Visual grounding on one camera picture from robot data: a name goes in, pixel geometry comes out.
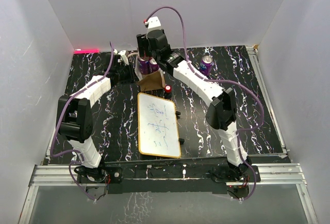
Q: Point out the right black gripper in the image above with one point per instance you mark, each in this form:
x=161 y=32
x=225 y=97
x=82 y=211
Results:
x=143 y=42

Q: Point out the pink tape strip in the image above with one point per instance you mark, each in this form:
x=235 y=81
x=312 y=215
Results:
x=86 y=51

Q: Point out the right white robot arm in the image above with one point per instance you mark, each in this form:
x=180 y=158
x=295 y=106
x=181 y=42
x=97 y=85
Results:
x=221 y=103

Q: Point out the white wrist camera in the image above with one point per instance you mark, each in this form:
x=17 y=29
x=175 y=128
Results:
x=121 y=57
x=153 y=23

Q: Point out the black board clip lower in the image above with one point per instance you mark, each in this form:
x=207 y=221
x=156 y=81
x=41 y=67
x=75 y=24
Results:
x=181 y=141

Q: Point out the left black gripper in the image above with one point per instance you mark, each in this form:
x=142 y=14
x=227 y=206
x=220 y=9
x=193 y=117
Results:
x=132 y=77

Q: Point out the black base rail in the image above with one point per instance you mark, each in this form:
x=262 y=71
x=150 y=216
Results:
x=211 y=174

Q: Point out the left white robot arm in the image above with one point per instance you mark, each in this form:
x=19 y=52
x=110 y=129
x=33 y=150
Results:
x=74 y=121

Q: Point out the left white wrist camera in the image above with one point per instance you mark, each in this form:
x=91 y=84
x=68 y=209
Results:
x=121 y=57

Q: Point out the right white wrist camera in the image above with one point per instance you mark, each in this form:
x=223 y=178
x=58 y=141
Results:
x=153 y=23

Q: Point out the white dry-erase board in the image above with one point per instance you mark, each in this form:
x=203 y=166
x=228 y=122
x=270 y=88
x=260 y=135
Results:
x=157 y=127

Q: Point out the purple fanta can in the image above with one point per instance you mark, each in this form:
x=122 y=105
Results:
x=206 y=64

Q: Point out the brown canvas bag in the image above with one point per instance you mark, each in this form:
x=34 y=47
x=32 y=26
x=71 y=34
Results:
x=150 y=82

